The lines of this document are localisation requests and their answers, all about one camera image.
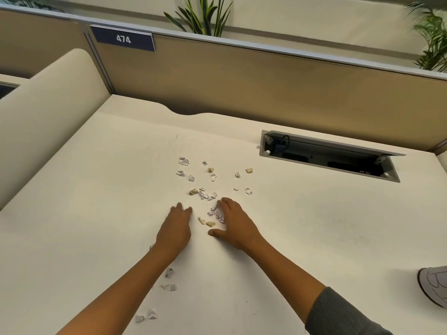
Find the gray desk cable tray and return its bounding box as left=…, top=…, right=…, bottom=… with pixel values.
left=259, top=130, right=406, bottom=184

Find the white sneaker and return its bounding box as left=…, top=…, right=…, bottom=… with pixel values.
left=418, top=266, right=447, bottom=309

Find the tan fabric desk partition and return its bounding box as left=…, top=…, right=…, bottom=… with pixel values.
left=0, top=5, right=92, bottom=79
left=85, top=23, right=447, bottom=153

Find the cream rounded side divider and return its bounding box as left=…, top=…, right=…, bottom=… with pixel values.
left=0, top=49, right=112, bottom=211

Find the person's left hand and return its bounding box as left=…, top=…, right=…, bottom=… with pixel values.
left=155, top=202, right=193, bottom=257

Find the blue number sign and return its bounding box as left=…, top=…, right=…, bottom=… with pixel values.
left=90, top=24, right=156, bottom=52

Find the gray sleeve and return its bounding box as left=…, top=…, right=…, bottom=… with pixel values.
left=305, top=287, right=394, bottom=335

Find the scatter of white paper bits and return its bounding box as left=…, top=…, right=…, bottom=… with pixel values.
left=176, top=145, right=261, bottom=224

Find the person's left forearm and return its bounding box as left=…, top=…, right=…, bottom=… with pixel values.
left=56, top=246, right=175, bottom=335

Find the person's right forearm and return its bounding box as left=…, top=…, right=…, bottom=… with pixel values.
left=244, top=234, right=330, bottom=323

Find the person's right hand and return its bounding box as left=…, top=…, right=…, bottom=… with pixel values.
left=208, top=198, right=263, bottom=252

